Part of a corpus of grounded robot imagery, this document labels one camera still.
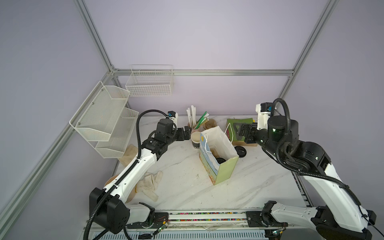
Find single brown pulp cup carrier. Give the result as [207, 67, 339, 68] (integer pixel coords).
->
[210, 149, 220, 159]

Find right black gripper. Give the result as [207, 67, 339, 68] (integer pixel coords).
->
[228, 119, 280, 158]

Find stacked paper coffee cup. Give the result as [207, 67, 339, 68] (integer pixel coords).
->
[191, 132, 201, 149]

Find green paper gift bag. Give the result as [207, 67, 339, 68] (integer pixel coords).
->
[199, 127, 239, 185]

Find cardboard napkin box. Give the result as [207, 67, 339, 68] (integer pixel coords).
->
[230, 141, 258, 147]

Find white mesh two-tier shelf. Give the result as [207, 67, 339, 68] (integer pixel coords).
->
[69, 82, 139, 159]

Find aluminium frame rail base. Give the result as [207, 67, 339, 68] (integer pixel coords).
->
[78, 208, 339, 240]

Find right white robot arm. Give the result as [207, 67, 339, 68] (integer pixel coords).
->
[238, 98, 377, 240]

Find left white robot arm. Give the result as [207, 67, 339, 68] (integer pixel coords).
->
[83, 110, 192, 240]

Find green napkin stack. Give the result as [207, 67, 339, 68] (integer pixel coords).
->
[226, 118, 255, 143]

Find white wire basket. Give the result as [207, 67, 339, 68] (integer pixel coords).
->
[126, 65, 174, 97]

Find brown pulp cup carriers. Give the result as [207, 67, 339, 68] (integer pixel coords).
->
[203, 119, 218, 131]

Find paper bowl with greens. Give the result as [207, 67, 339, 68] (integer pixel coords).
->
[104, 175, 136, 204]

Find black plastic cup lid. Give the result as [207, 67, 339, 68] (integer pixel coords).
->
[216, 158, 226, 165]

